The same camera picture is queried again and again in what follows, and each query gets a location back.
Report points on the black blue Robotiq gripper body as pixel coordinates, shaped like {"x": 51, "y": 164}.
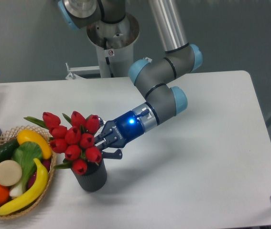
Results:
{"x": 120, "y": 131}

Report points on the red tulip bouquet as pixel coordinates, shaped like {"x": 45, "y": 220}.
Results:
{"x": 76, "y": 143}

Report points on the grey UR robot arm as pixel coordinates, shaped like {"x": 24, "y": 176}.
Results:
{"x": 151, "y": 78}

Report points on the dark grey ribbed vase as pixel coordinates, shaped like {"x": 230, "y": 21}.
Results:
{"x": 94, "y": 178}

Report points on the purple red vegetable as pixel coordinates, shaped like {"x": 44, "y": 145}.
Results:
{"x": 47, "y": 165}

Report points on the yellow banana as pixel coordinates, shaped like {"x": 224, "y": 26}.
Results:
{"x": 31, "y": 194}

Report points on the green bok choy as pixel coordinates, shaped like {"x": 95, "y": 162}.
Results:
{"x": 24, "y": 155}

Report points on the woven wicker basket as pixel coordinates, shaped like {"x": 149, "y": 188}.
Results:
{"x": 12, "y": 134}

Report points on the green cucumber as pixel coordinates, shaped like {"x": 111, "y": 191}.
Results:
{"x": 7, "y": 149}

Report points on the beige round slice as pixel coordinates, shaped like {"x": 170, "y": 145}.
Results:
{"x": 10, "y": 173}

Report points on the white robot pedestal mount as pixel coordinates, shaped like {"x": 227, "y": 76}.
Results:
{"x": 114, "y": 46}

